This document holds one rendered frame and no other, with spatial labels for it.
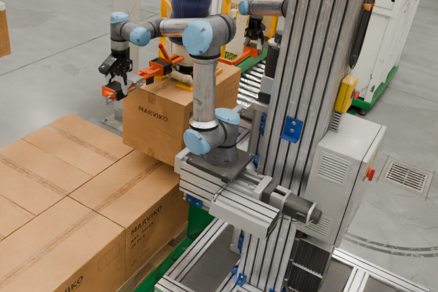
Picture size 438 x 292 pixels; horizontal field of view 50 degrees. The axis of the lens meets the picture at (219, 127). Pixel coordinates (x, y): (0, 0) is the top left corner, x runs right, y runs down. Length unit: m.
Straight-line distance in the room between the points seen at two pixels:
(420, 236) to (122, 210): 2.13
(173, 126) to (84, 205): 0.62
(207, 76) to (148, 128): 0.91
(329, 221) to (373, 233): 1.44
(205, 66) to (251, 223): 0.66
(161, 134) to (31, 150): 0.85
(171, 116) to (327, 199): 0.90
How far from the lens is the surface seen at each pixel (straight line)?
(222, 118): 1.91
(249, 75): 3.99
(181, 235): 3.07
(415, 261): 3.48
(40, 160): 2.90
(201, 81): 1.75
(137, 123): 2.62
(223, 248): 2.83
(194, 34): 1.68
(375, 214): 3.71
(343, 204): 2.05
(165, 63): 2.44
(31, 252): 2.38
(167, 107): 2.44
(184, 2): 2.45
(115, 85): 2.19
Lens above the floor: 2.25
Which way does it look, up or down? 32 degrees down
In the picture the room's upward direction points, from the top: 7 degrees clockwise
